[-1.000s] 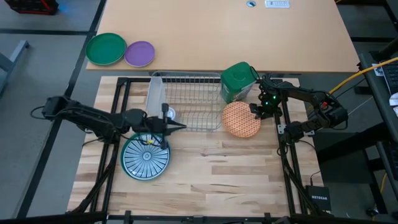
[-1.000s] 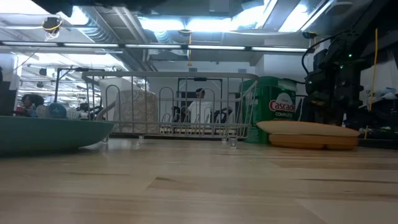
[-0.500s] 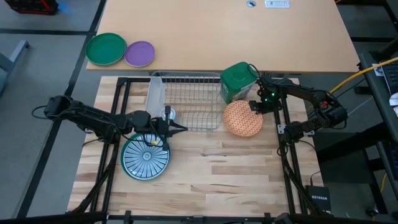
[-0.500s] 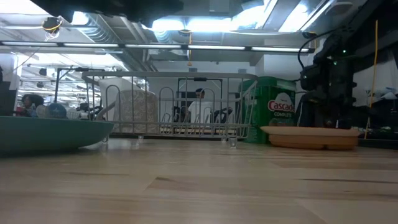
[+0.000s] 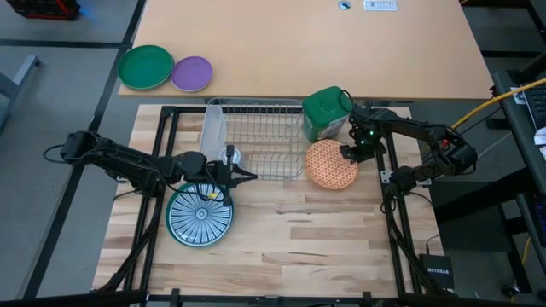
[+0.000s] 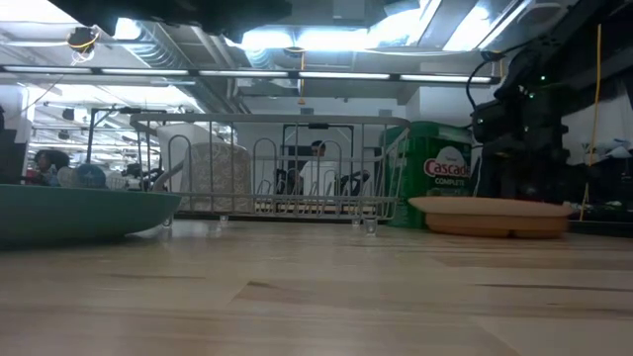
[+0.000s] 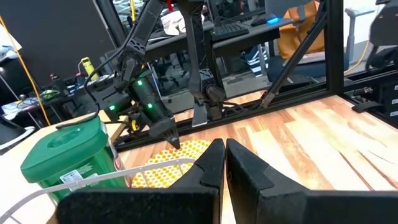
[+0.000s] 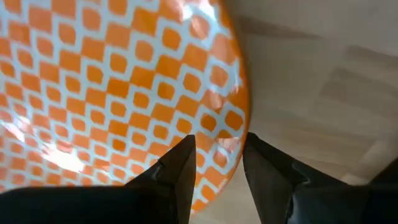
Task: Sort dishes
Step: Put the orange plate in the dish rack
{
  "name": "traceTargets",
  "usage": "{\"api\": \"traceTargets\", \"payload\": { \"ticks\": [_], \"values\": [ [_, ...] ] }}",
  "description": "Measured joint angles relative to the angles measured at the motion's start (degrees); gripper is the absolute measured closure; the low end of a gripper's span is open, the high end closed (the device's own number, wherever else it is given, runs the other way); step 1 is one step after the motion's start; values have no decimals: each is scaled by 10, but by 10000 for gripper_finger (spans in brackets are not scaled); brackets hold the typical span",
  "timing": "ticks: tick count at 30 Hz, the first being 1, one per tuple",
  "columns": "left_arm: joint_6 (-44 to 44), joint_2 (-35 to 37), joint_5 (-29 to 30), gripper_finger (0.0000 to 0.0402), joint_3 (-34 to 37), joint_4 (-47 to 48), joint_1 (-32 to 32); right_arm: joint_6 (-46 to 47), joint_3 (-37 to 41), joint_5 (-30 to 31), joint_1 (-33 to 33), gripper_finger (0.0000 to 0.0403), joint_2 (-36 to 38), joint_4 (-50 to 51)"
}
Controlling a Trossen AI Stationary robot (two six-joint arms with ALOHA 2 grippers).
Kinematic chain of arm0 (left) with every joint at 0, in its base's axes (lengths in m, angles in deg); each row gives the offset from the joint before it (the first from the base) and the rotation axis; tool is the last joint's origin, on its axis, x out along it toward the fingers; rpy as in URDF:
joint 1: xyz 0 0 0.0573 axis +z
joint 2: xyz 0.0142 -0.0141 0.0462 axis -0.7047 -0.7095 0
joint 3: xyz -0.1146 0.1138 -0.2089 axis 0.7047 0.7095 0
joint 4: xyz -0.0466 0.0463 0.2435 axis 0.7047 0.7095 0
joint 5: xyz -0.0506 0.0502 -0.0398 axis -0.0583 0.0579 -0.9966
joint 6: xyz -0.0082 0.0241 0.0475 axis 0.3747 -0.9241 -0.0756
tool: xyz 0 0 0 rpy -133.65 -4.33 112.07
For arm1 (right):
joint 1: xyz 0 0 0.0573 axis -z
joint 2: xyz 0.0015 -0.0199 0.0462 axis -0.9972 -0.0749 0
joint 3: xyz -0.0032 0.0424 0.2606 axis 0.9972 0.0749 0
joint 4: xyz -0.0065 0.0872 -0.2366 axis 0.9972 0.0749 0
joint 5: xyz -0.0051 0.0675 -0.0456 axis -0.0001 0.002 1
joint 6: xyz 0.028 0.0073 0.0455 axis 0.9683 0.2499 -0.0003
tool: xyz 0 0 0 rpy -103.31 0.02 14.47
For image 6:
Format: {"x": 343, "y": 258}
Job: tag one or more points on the speckled plate in rack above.
{"x": 222, "y": 173}

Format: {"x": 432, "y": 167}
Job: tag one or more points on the beige orange-patterned plate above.
{"x": 489, "y": 205}

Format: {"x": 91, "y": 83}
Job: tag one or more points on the black office chair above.
{"x": 284, "y": 183}
{"x": 356, "y": 182}

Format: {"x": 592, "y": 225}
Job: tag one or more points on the person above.
{"x": 316, "y": 173}
{"x": 49, "y": 160}

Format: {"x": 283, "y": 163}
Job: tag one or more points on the black metal frame stand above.
{"x": 90, "y": 138}

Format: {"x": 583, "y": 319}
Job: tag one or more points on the teal round plate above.
{"x": 74, "y": 212}

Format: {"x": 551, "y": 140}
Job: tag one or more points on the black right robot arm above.
{"x": 519, "y": 128}

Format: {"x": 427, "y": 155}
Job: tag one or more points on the green Cascade detergent tub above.
{"x": 445, "y": 168}

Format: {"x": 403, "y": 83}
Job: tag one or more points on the orange divided plate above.
{"x": 494, "y": 227}

